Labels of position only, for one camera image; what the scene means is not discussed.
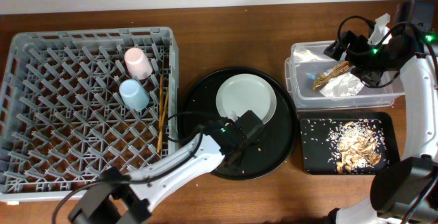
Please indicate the round black tray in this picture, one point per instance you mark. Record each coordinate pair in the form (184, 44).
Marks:
(273, 145)

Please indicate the blue cup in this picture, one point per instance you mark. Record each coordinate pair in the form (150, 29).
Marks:
(134, 95)

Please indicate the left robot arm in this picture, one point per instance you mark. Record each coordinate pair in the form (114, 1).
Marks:
(131, 198)

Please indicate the clear plastic bin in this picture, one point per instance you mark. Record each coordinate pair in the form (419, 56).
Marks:
(307, 61)

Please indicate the grey dishwasher rack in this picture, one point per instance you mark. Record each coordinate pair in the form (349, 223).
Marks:
(63, 120)

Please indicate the brown snack wrapper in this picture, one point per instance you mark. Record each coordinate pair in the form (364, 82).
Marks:
(330, 73)

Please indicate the wooden chopstick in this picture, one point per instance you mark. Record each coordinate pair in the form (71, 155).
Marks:
(163, 116)
(161, 94)

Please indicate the black rectangular tray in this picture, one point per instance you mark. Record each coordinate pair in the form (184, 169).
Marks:
(315, 128)

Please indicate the grey plate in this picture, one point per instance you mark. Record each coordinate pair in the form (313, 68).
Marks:
(243, 92)

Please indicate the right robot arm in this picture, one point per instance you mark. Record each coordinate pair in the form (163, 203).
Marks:
(405, 192)

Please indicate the pink cup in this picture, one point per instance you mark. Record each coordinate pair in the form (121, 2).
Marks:
(138, 65)

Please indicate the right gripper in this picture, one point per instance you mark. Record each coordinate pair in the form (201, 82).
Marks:
(351, 53)

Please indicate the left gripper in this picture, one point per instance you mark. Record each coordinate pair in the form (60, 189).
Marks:
(244, 141)

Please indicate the white tissue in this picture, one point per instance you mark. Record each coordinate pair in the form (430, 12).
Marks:
(345, 85)

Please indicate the pile of food scraps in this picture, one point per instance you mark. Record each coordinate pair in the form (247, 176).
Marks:
(356, 146)

